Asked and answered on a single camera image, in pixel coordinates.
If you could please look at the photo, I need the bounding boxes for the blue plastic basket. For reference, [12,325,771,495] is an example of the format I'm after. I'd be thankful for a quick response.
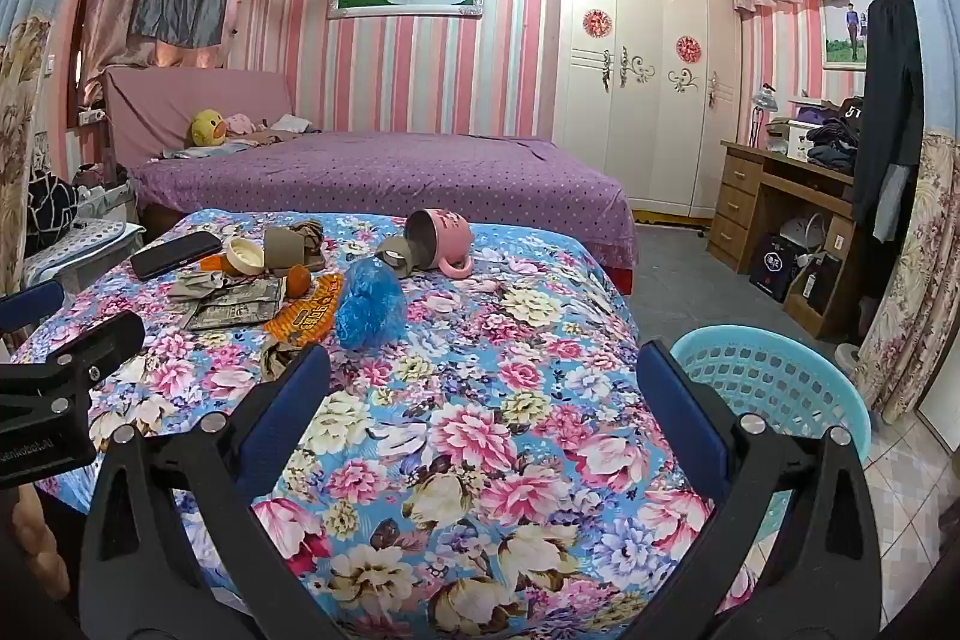
[670,325,872,513]

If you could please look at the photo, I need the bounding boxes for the cream plastic lid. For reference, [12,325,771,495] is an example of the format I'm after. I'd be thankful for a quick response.
[223,236,265,275]

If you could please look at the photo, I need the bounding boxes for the orange snack wrapper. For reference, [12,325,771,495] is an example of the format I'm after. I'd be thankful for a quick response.
[262,275,344,342]

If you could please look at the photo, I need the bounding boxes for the white appliance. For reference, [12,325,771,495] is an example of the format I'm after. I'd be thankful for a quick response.
[780,214,826,251]

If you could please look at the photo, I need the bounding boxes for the black wallet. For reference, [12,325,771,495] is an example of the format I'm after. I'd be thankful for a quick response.
[131,230,223,281]

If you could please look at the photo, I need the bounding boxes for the desk lamp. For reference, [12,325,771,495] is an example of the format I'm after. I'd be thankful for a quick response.
[746,83,777,146]

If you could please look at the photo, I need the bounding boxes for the brown tray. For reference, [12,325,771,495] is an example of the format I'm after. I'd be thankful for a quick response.
[266,248,328,278]

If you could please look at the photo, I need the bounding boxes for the bed with purple dotted sheet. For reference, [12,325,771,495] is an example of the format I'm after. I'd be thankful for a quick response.
[129,130,640,270]

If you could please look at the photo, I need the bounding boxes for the person's left hand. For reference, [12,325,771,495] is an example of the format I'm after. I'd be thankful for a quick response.
[11,482,59,585]

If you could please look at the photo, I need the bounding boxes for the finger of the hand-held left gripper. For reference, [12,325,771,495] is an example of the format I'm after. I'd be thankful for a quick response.
[0,280,66,333]
[0,310,147,397]

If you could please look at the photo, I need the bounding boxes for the hanging dark clothes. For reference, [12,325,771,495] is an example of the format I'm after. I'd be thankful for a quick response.
[851,0,925,251]

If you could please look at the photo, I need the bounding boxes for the white wardrobe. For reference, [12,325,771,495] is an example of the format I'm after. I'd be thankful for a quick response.
[553,0,743,220]

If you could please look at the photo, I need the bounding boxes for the mauve covered headboard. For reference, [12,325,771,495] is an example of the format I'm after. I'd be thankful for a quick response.
[101,66,295,169]

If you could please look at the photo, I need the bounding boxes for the wooden desk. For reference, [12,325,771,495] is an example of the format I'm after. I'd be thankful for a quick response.
[709,139,863,341]

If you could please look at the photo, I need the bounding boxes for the white box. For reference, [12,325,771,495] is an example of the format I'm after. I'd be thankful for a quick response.
[765,119,811,161]

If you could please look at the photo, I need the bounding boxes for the black patterned bag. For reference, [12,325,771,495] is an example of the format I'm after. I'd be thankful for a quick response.
[26,171,80,236]

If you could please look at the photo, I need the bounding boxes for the grey printed wrapper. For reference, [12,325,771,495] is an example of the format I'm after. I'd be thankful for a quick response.
[223,278,287,313]
[186,301,265,332]

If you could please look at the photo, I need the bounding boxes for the wall poster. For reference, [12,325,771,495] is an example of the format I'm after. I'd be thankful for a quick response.
[821,0,875,71]

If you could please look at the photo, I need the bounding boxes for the yellow duck plush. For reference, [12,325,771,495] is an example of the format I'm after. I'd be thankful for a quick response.
[189,109,228,148]

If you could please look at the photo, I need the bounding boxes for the cardboard tube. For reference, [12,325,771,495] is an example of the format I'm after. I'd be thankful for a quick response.
[262,225,306,272]
[373,235,422,278]

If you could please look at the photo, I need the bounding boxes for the pile of dark clothes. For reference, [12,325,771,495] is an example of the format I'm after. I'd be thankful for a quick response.
[806,96,863,172]

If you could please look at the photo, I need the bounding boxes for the polka dot cloth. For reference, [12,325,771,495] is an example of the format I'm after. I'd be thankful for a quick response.
[22,216,147,296]

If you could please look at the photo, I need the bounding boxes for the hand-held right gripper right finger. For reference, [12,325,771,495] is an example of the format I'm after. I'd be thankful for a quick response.
[636,338,882,640]

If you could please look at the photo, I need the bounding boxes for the blue plastic bag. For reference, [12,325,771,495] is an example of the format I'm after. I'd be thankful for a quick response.
[334,256,407,350]

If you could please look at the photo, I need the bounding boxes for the brown wrapper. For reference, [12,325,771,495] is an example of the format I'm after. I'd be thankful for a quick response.
[259,340,302,382]

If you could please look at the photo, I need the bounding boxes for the brown crumpled cloth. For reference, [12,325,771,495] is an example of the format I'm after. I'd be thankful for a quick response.
[291,218,325,255]

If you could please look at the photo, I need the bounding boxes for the pink mug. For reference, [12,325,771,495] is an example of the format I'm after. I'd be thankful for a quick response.
[405,208,475,280]

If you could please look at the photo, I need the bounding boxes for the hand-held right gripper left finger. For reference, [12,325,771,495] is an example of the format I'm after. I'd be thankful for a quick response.
[79,344,353,640]

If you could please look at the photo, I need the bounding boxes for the beige paper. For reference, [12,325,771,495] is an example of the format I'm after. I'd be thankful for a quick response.
[166,271,228,304]

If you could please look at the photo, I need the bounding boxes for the floral tablecloth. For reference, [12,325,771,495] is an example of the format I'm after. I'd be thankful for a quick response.
[11,206,758,640]

